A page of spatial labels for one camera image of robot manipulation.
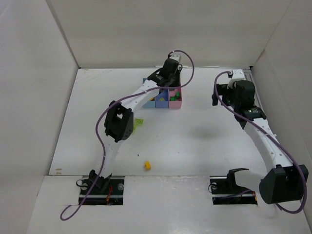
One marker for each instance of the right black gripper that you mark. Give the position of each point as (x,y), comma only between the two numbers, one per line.
(220,95)

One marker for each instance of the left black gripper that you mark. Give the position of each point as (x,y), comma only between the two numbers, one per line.
(172,79)

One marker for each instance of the small yellow lego brick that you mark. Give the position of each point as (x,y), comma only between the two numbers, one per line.
(147,165)

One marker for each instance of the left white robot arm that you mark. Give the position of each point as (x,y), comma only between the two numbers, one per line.
(116,124)

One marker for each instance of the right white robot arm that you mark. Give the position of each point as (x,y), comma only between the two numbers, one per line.
(284,181)

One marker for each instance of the pink container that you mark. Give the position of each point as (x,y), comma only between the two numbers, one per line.
(175,104)

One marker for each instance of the light blue container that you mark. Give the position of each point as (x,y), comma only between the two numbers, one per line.
(149,104)

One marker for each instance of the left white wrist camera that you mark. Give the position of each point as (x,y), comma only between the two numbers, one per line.
(176,57)

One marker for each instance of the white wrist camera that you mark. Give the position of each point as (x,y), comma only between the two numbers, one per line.
(176,57)
(237,74)

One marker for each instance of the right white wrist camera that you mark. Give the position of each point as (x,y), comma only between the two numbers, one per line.
(237,74)

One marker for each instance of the aluminium rail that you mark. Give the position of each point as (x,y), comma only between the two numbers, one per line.
(259,130)

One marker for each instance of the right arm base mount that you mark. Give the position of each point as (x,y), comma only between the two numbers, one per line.
(225,191)

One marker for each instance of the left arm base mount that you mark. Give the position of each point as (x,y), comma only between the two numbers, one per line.
(113,194)

